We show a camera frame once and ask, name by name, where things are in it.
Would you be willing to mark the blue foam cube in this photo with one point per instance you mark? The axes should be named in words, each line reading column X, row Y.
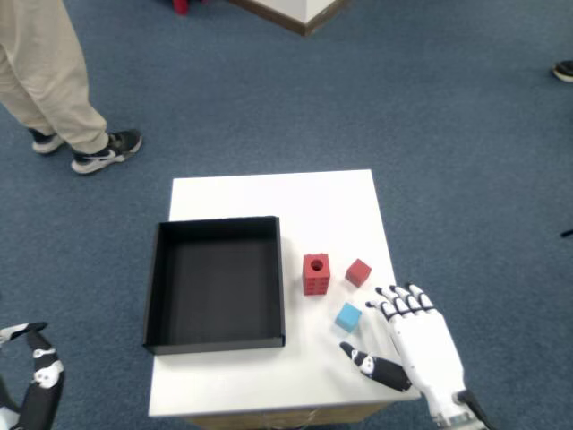
column 347, row 317

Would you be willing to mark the small red object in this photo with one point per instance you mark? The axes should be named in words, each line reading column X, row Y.
column 181, row 5

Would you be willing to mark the black white sneaker with swoosh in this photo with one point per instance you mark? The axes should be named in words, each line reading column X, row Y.
column 107, row 152

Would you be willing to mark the plain red foam cube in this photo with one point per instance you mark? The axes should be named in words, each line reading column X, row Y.
column 358, row 271

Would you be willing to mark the beige trousers of person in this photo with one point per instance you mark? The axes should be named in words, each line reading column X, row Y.
column 45, row 67

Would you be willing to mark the white square table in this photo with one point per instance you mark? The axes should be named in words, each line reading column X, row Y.
column 268, row 197

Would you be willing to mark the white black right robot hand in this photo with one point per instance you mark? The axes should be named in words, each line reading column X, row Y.
column 425, row 345

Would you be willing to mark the thin black object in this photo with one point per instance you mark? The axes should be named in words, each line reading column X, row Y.
column 568, row 233

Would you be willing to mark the black open box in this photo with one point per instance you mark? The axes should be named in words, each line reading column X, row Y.
column 219, row 291

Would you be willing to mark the red block with round hole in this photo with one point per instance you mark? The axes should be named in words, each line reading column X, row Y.
column 316, row 277

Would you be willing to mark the black shoe with white sole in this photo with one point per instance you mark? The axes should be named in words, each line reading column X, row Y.
column 565, row 71

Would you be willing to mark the white panel with brown edge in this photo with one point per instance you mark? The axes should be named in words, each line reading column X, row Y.
column 309, row 12

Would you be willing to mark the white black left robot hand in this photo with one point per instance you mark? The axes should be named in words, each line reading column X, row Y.
column 42, row 380

